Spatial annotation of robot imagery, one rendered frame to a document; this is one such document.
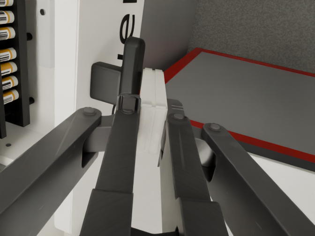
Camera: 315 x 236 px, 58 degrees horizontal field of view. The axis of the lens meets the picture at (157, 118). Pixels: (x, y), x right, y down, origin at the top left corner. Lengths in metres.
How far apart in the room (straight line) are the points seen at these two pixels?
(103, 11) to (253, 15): 0.90
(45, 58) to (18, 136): 0.10
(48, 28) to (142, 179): 0.24
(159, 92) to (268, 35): 0.94
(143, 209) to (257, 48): 0.79
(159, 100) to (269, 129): 0.36
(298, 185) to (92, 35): 0.30
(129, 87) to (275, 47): 0.93
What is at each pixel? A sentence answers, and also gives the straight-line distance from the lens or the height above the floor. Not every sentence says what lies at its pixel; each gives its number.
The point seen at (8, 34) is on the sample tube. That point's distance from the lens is 0.30.
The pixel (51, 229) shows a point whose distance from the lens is 0.47.
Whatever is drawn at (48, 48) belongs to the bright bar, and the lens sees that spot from 0.31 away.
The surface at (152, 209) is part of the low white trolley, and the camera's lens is 0.46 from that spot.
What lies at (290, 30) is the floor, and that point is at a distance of 1.10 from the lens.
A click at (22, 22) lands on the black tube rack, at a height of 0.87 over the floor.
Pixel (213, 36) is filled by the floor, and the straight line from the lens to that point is 1.10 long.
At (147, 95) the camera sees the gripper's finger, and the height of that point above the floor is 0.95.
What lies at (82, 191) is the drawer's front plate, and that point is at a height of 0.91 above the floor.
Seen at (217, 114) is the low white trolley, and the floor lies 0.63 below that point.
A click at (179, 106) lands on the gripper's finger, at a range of 0.17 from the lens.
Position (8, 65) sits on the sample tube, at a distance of 0.31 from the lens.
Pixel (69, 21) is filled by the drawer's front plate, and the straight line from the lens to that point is 0.19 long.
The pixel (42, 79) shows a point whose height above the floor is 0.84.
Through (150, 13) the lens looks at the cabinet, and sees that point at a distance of 0.59.
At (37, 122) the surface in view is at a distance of 0.37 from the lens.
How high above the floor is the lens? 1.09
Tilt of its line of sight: 61 degrees down
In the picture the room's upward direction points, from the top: 139 degrees counter-clockwise
